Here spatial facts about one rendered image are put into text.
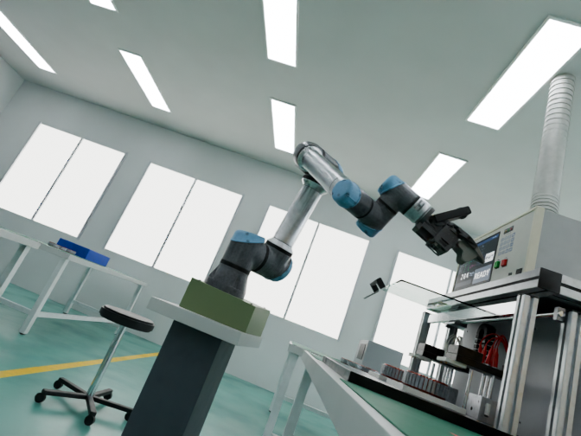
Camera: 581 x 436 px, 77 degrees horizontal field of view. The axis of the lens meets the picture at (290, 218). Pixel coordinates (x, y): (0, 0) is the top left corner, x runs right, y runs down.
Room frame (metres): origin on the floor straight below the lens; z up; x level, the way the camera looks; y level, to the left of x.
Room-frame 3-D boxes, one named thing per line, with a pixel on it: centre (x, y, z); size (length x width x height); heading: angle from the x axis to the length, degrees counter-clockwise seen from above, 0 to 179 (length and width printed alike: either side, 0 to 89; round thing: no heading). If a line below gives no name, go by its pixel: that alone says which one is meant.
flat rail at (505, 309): (1.07, -0.58, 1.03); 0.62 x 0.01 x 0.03; 173
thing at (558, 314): (1.06, -0.66, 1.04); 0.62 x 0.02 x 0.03; 173
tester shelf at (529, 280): (1.05, -0.80, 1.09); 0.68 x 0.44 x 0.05; 173
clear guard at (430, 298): (1.20, -0.50, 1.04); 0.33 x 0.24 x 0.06; 83
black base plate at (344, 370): (1.08, -0.50, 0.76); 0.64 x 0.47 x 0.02; 173
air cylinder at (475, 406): (0.95, -0.61, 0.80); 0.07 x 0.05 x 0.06; 173
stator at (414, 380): (0.96, -0.47, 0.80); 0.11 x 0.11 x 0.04
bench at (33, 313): (4.44, 2.05, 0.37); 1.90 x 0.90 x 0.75; 173
